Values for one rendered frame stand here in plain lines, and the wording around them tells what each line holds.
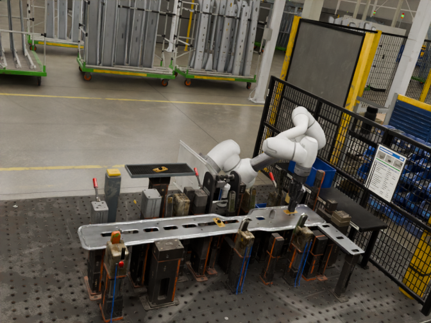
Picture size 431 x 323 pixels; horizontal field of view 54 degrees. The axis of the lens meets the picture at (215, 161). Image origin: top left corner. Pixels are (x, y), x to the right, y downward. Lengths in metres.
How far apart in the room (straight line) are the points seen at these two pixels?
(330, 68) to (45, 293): 3.59
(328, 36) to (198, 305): 3.42
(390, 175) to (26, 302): 2.03
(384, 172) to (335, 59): 2.22
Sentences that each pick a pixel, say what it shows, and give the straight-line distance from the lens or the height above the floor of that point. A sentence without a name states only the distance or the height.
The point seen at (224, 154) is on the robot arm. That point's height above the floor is 1.07.
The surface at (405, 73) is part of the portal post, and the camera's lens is 6.64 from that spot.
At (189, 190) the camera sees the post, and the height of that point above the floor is 1.10.
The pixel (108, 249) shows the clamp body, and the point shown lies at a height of 1.05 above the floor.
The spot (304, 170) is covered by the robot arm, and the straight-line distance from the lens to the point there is 2.33.
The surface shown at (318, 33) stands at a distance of 4.96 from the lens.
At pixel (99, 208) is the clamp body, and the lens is 2.11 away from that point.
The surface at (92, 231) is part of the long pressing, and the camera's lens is 2.05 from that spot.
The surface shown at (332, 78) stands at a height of 1.48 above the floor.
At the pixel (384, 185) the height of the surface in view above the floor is 1.23.
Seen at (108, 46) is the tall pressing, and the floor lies 0.70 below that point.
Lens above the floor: 2.12
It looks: 22 degrees down
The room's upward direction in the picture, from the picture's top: 11 degrees clockwise
